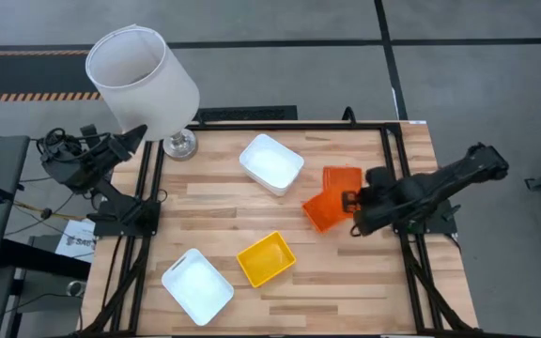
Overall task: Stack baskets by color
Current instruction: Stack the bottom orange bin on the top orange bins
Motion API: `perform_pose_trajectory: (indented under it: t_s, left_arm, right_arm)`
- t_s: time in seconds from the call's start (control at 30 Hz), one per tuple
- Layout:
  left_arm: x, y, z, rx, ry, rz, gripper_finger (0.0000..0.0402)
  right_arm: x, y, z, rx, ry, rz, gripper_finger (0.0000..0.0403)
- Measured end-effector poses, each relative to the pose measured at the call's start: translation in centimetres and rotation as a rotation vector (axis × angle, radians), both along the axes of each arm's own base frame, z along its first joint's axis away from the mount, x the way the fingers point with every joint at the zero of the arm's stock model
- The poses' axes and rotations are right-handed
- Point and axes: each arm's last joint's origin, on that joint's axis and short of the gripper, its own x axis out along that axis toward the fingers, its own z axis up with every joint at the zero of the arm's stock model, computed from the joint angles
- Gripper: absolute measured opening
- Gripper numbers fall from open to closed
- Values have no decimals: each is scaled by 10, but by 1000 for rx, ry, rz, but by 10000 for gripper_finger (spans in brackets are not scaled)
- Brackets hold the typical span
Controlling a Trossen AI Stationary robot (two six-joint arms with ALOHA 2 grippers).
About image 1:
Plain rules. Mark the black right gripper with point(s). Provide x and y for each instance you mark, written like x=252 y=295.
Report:
x=376 y=197

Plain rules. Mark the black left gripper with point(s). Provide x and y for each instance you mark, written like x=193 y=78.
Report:
x=118 y=148

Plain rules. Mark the orange plastic basket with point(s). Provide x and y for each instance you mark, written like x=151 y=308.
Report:
x=343 y=178
x=324 y=211

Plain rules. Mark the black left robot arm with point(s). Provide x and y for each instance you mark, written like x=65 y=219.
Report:
x=111 y=202

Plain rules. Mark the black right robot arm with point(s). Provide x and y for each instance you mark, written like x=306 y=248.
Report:
x=439 y=183

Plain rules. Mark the clear glass lamp base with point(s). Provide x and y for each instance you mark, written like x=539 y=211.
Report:
x=180 y=144

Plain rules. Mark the white lampshade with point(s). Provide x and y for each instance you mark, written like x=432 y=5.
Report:
x=143 y=84

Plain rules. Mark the white plastic basket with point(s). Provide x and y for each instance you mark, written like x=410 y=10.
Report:
x=197 y=287
x=270 y=164

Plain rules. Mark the yellow plastic basket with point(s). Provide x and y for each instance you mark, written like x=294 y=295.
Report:
x=266 y=259

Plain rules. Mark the black floor grate strip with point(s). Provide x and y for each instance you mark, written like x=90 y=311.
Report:
x=247 y=113

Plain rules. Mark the white printed paper sheet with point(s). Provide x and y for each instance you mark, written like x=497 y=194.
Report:
x=78 y=241

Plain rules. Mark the grey round tape roll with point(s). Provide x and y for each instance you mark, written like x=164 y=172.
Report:
x=76 y=288

